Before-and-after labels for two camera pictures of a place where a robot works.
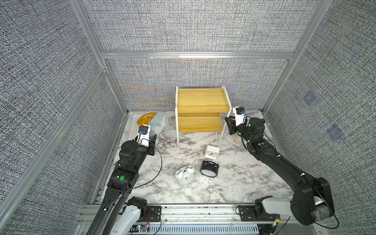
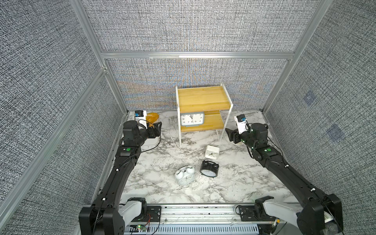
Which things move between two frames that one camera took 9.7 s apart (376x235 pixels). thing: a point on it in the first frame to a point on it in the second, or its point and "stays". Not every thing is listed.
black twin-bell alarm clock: x=209 y=168 stays
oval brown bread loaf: x=146 y=118 stays
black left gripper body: x=151 y=150 to x=149 y=132
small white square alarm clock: x=212 y=152 stays
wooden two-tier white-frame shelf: x=201 y=110 stays
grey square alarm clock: x=158 y=125 to x=192 y=119
